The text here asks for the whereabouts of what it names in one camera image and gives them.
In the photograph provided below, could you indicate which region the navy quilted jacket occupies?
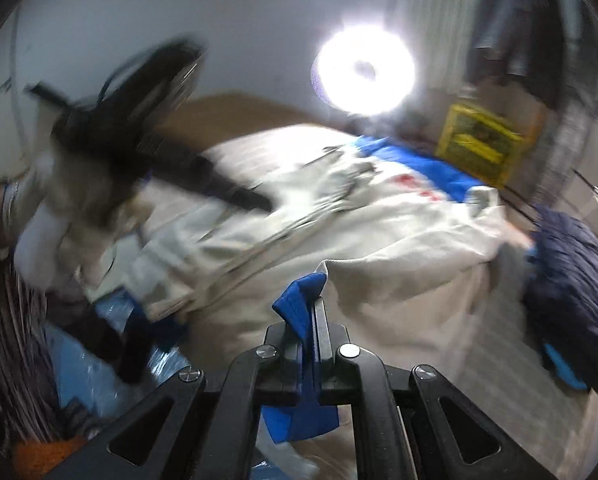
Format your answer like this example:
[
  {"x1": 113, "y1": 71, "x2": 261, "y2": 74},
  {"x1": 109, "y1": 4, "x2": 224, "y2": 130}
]
[{"x1": 522, "y1": 205, "x2": 598, "y2": 394}]

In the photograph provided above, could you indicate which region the gloved left hand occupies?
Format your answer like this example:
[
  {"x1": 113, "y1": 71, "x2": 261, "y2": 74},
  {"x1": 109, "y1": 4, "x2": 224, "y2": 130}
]
[{"x1": 8, "y1": 148, "x2": 154, "y2": 294}]

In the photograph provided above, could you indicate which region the plaid bed blanket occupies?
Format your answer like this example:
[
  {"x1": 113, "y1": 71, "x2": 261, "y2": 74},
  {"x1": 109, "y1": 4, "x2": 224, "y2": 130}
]
[{"x1": 142, "y1": 122, "x2": 596, "y2": 480}]

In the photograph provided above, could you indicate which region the ring light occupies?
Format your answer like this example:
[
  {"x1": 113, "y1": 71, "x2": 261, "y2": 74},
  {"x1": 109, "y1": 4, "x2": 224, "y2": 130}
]
[{"x1": 311, "y1": 23, "x2": 416, "y2": 117}]

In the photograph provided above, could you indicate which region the yellow green gift box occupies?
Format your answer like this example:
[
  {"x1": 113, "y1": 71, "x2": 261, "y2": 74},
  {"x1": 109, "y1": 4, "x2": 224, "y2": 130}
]
[{"x1": 436, "y1": 101, "x2": 524, "y2": 188}]

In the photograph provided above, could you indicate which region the dark green hanging jacket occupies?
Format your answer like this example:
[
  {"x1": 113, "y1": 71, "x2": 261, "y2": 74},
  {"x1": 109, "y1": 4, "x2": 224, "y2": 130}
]
[{"x1": 465, "y1": 0, "x2": 524, "y2": 84}]

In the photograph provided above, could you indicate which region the white and blue jacket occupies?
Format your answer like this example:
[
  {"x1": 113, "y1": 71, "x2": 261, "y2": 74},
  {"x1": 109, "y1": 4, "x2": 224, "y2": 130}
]
[{"x1": 85, "y1": 134, "x2": 536, "y2": 446}]

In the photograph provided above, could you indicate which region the grey plaid coat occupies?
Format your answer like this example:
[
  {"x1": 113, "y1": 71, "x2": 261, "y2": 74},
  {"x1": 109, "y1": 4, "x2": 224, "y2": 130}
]
[{"x1": 522, "y1": 0, "x2": 568, "y2": 110}]

